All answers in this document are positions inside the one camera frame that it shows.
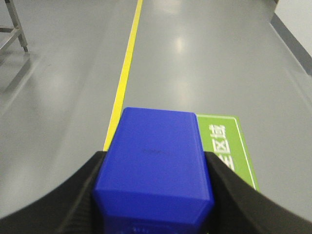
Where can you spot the metal rack leg frame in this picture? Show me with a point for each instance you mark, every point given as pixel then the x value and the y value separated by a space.
pixel 15 32

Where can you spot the green floor sign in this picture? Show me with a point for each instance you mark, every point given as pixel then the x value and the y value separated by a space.
pixel 223 136

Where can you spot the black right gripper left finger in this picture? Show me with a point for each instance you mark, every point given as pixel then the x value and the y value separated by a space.
pixel 68 209

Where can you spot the yellow floor line tape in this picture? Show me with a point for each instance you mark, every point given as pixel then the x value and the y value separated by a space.
pixel 123 80

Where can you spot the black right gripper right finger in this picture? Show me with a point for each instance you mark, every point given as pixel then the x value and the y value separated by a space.
pixel 240 209

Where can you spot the small blue plastic box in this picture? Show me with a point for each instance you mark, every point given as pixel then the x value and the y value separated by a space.
pixel 154 178

